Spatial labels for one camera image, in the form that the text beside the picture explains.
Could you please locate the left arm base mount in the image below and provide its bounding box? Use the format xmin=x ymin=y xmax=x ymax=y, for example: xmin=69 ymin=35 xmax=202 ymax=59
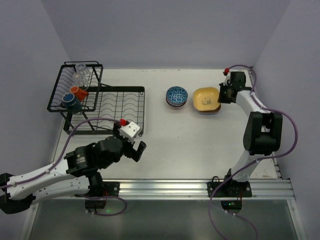
xmin=84 ymin=181 xmax=120 ymax=213

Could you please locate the clear drinking glass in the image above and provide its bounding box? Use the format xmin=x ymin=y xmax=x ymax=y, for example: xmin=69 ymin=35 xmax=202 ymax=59
xmin=72 ymin=72 xmax=89 ymax=87
xmin=75 ymin=62 xmax=90 ymax=77

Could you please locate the aluminium table rail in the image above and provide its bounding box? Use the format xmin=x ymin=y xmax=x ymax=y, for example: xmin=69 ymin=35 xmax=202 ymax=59
xmin=32 ymin=177 xmax=296 ymax=201

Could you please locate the blue triangle pattern bowl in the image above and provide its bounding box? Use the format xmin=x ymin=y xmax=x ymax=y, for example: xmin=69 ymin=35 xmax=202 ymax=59
xmin=165 ymin=86 xmax=188 ymax=104

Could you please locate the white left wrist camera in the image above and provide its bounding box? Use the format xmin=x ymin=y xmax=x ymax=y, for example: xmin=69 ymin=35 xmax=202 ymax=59
xmin=119 ymin=122 xmax=142 ymax=144

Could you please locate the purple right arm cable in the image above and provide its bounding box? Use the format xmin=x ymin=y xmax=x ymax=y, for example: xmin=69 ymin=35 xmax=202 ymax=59
xmin=208 ymin=64 xmax=299 ymax=240

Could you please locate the orange mug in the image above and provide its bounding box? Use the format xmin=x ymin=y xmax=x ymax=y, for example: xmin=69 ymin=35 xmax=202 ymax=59
xmin=69 ymin=86 xmax=89 ymax=102

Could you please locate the blue mug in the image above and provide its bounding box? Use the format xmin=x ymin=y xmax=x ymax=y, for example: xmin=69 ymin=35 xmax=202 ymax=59
xmin=61 ymin=92 xmax=82 ymax=111

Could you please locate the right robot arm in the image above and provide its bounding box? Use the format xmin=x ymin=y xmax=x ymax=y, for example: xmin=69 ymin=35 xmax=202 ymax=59
xmin=218 ymin=68 xmax=283 ymax=183

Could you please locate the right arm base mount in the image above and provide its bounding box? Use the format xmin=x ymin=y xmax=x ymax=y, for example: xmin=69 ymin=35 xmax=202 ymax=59
xmin=206 ymin=175 xmax=253 ymax=214

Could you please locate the black wire dish rack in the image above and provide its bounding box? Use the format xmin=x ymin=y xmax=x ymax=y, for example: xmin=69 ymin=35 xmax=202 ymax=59
xmin=47 ymin=60 xmax=146 ymax=135

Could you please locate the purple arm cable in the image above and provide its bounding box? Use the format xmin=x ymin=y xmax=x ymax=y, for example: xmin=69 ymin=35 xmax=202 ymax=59
xmin=208 ymin=64 xmax=299 ymax=240
xmin=0 ymin=117 xmax=128 ymax=217

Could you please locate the yellow plastic plate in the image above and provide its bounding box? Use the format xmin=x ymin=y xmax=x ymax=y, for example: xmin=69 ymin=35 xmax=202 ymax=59
xmin=192 ymin=87 xmax=221 ymax=113

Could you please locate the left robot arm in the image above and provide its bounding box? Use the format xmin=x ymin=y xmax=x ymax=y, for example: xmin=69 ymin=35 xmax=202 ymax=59
xmin=0 ymin=121 xmax=147 ymax=215

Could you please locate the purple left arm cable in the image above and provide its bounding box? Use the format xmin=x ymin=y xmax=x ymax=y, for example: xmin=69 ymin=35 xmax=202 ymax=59
xmin=0 ymin=117 xmax=128 ymax=217

